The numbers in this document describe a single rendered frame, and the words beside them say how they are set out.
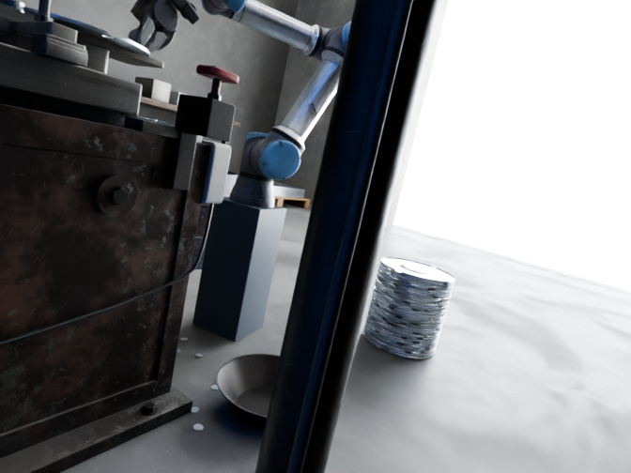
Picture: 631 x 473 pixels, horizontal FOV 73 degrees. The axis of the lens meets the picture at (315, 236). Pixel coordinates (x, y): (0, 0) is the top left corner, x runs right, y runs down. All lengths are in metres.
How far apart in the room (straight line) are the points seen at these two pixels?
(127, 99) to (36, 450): 0.65
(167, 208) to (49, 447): 0.49
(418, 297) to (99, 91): 1.21
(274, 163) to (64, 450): 0.83
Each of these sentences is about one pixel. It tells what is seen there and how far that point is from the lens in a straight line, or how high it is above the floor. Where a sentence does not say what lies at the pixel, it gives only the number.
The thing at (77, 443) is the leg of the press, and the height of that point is 0.03.
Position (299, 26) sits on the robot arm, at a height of 1.02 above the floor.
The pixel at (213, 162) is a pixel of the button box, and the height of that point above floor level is 0.58.
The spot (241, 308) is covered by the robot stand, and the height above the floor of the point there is 0.12.
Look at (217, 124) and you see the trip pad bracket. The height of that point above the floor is 0.66.
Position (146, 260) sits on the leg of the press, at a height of 0.37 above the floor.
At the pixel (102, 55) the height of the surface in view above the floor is 0.75.
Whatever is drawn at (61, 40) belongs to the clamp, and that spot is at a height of 0.73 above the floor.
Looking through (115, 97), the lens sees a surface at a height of 0.67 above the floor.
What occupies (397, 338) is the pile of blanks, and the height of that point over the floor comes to 0.07.
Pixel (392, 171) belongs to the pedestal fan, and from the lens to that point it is 0.22.
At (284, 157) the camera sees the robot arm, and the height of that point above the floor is 0.62.
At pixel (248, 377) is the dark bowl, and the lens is 1.24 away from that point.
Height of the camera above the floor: 0.64
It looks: 10 degrees down
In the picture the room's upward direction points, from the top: 12 degrees clockwise
